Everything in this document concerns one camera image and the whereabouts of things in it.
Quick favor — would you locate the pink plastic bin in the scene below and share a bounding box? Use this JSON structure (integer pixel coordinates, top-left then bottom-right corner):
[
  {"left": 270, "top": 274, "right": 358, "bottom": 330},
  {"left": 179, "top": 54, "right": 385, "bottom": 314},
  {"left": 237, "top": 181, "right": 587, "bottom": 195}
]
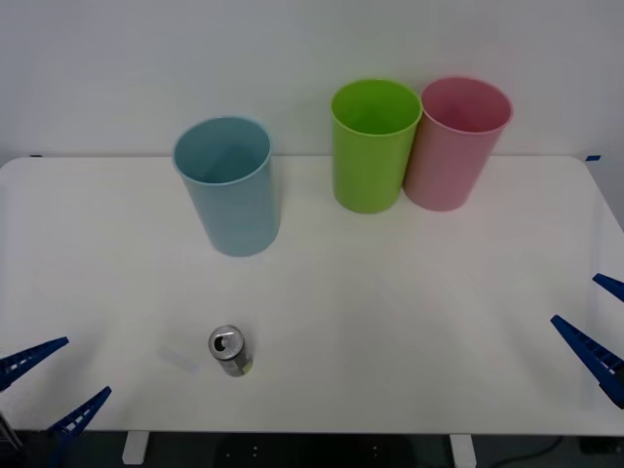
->
[{"left": 402, "top": 75, "right": 515, "bottom": 213}]

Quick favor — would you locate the white table leg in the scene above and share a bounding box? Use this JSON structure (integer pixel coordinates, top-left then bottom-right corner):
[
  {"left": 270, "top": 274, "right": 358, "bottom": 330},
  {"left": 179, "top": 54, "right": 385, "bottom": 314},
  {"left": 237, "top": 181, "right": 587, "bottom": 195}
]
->
[
  {"left": 448, "top": 433, "right": 477, "bottom": 467},
  {"left": 121, "top": 431, "right": 150, "bottom": 465}
]

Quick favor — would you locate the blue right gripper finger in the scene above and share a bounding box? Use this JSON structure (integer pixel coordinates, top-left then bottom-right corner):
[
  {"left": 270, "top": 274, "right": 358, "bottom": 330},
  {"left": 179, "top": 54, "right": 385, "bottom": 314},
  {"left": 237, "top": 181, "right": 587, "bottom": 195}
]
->
[
  {"left": 592, "top": 273, "right": 624, "bottom": 303},
  {"left": 550, "top": 314, "right": 624, "bottom": 410}
]

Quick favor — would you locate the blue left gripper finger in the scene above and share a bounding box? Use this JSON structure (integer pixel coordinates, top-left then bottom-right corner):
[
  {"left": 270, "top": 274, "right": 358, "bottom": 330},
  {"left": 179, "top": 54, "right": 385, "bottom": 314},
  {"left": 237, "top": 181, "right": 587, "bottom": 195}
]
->
[
  {"left": 44, "top": 386, "right": 113, "bottom": 443},
  {"left": 0, "top": 335, "right": 70, "bottom": 392}
]

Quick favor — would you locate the pale blue plastic bin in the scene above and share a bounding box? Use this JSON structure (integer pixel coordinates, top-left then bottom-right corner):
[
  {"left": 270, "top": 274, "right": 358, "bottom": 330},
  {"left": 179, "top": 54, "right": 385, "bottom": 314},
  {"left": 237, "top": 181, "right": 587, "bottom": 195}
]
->
[{"left": 172, "top": 115, "right": 282, "bottom": 258}]

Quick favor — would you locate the green plastic bin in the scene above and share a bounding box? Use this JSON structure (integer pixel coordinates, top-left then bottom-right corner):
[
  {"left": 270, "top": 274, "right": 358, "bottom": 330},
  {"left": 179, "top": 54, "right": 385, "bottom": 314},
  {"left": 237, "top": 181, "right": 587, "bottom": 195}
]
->
[{"left": 331, "top": 78, "right": 424, "bottom": 215}]

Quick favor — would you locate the black drink can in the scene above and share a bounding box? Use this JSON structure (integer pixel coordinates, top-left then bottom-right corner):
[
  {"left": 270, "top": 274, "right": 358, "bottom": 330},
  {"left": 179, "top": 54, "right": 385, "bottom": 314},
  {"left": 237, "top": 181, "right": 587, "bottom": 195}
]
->
[{"left": 208, "top": 325, "right": 254, "bottom": 379}]

